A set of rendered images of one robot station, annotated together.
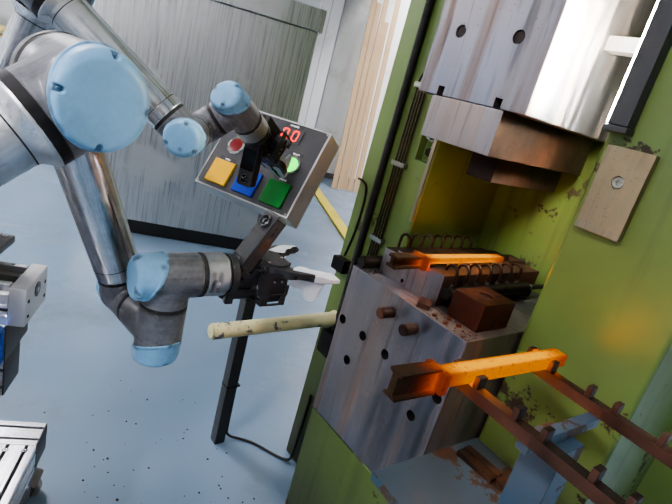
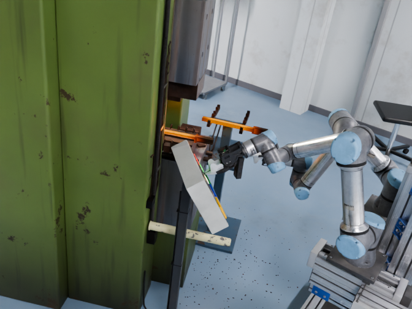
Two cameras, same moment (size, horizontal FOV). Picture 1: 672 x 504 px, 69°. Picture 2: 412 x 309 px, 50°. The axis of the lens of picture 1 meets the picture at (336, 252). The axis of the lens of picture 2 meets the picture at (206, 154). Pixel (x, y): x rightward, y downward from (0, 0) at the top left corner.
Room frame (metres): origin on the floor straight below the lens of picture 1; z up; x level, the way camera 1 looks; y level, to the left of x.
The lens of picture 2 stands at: (2.51, 1.49, 2.12)
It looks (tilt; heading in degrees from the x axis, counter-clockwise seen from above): 29 degrees down; 229
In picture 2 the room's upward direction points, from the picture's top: 8 degrees clockwise
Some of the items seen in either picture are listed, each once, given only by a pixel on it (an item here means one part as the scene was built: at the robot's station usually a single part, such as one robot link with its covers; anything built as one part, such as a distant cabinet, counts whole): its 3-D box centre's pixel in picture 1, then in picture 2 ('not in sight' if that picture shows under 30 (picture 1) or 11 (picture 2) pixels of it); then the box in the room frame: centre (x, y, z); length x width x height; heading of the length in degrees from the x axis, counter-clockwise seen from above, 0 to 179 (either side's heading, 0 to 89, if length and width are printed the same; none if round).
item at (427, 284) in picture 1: (462, 269); (157, 138); (1.27, -0.34, 0.96); 0.42 x 0.20 x 0.09; 132
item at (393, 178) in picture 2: not in sight; (396, 183); (0.42, 0.66, 0.98); 0.13 x 0.12 x 0.14; 50
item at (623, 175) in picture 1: (614, 193); not in sight; (0.98, -0.49, 1.27); 0.09 x 0.02 x 0.17; 42
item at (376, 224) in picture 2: not in sight; (368, 228); (0.90, 0.81, 0.98); 0.13 x 0.12 x 0.14; 10
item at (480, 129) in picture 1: (510, 137); (162, 78); (1.27, -0.34, 1.32); 0.42 x 0.20 x 0.10; 132
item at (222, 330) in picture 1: (278, 324); (189, 233); (1.33, 0.11, 0.62); 0.44 x 0.05 x 0.05; 132
